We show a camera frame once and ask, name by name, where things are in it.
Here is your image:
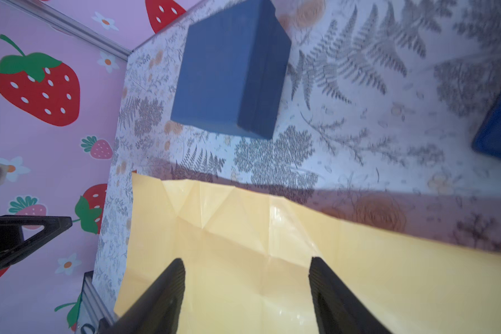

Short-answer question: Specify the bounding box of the yellow orange wrapping paper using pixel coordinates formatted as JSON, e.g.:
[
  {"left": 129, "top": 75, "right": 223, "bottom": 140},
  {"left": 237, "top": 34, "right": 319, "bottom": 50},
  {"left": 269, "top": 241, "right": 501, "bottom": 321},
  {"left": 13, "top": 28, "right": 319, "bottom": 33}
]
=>
[{"left": 114, "top": 173, "right": 501, "bottom": 333}]

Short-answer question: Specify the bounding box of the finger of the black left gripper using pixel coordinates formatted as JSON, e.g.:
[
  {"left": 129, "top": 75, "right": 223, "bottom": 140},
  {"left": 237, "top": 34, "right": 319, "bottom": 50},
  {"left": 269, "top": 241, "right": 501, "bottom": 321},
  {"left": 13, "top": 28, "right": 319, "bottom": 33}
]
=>
[{"left": 0, "top": 215, "right": 73, "bottom": 271}]

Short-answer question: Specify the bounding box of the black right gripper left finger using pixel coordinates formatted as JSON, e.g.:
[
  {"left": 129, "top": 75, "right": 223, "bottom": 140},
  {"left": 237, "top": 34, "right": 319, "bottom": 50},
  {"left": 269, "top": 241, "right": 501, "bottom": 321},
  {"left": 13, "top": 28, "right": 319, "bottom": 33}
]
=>
[{"left": 102, "top": 258, "right": 186, "bottom": 334}]

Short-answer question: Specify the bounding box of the left aluminium corner post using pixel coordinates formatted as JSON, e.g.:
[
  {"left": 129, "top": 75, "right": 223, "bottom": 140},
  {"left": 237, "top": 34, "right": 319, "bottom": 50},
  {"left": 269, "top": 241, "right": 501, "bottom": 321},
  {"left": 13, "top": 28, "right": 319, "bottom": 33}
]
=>
[{"left": 2, "top": 0, "right": 132, "bottom": 62}]

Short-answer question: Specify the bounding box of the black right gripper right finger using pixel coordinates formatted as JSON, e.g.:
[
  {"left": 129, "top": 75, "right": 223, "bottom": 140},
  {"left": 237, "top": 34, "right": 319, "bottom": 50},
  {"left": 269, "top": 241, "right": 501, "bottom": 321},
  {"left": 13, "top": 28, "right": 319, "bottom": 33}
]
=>
[{"left": 308, "top": 257, "right": 391, "bottom": 334}]

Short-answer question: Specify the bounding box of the dark blue gift box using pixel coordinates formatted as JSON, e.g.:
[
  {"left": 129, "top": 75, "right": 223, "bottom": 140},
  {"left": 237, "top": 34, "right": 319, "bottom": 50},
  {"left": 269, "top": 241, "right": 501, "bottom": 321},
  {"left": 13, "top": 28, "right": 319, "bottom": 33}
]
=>
[{"left": 171, "top": 1, "right": 292, "bottom": 140}]

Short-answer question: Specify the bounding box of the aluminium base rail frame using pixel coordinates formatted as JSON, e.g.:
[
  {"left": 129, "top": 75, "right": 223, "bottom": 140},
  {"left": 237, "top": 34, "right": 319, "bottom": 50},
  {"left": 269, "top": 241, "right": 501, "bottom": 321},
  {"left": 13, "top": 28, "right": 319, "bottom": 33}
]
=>
[{"left": 75, "top": 271, "right": 116, "bottom": 334}]

